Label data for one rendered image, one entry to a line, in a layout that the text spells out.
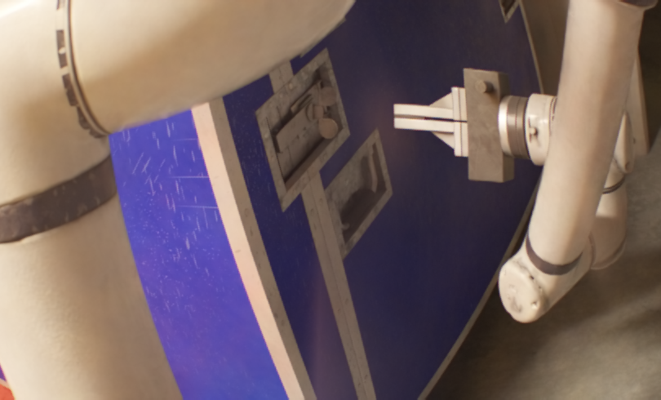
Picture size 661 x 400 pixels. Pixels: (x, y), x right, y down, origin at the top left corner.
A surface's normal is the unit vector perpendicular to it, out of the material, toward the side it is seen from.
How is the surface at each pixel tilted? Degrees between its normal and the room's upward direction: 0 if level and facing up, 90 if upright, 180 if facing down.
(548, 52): 90
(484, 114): 63
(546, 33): 90
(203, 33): 94
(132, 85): 110
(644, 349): 0
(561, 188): 94
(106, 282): 81
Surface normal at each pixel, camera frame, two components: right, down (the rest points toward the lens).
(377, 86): 0.87, 0.06
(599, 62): -0.40, 0.70
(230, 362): -0.45, 0.53
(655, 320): -0.22, -0.85
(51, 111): 0.03, 0.73
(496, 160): -0.51, 0.10
